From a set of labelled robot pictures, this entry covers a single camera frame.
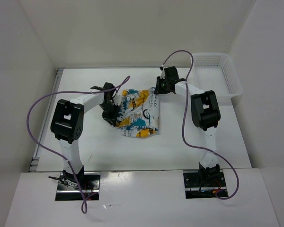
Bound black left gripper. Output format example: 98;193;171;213
99;102;120;126

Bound white teal yellow printed shorts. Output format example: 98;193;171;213
115;87;160;138

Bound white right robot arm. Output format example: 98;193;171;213
155;66;221;187

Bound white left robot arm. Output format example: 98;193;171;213
50;82;120;189

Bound white plastic mesh basket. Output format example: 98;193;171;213
193;52;243;100

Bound aluminium table edge rail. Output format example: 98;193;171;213
28;68;64;173

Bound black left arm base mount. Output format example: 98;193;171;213
48;172;102;201

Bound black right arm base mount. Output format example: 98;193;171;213
183;171;228;199

